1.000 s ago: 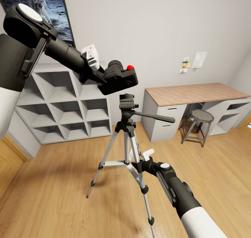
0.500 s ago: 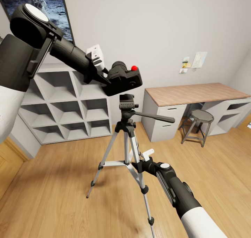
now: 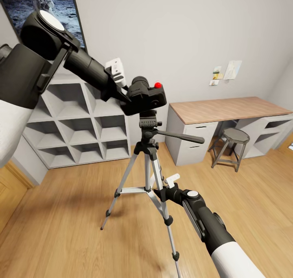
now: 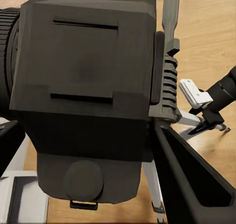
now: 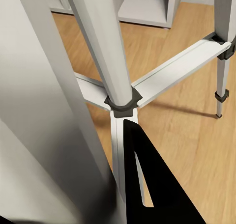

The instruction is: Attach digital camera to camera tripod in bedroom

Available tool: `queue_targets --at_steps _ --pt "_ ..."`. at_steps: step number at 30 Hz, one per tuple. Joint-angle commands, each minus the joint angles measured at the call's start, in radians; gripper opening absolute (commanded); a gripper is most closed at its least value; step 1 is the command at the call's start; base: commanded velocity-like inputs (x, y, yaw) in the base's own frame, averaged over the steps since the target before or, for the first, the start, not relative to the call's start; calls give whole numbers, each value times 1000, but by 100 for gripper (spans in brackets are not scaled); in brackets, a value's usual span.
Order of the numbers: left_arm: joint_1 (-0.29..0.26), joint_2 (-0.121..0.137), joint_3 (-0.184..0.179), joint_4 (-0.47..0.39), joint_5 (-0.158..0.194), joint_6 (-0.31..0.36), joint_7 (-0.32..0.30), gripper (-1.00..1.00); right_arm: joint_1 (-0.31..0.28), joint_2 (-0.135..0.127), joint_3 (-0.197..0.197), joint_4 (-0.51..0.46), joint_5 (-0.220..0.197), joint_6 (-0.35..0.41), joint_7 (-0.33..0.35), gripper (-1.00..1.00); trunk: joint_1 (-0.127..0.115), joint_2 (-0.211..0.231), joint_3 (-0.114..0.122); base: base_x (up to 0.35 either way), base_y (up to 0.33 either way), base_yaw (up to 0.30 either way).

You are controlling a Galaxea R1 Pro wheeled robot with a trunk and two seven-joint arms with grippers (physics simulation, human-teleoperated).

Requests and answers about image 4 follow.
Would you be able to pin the bookcase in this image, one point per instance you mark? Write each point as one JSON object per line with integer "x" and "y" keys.
{"x": 30, "y": 202}

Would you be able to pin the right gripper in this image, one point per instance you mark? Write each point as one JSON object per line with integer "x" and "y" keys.
{"x": 221, "y": 98}

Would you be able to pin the camera tripod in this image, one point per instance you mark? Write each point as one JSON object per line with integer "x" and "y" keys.
{"x": 166, "y": 110}

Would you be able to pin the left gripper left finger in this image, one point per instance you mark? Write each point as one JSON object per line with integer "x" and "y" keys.
{"x": 11, "y": 137}

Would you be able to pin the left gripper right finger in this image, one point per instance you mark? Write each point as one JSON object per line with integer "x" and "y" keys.
{"x": 193, "y": 191}

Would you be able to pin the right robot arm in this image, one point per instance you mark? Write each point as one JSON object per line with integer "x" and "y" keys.
{"x": 210, "y": 102}

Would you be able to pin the digital camera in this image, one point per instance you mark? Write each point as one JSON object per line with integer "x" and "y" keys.
{"x": 79, "y": 76}

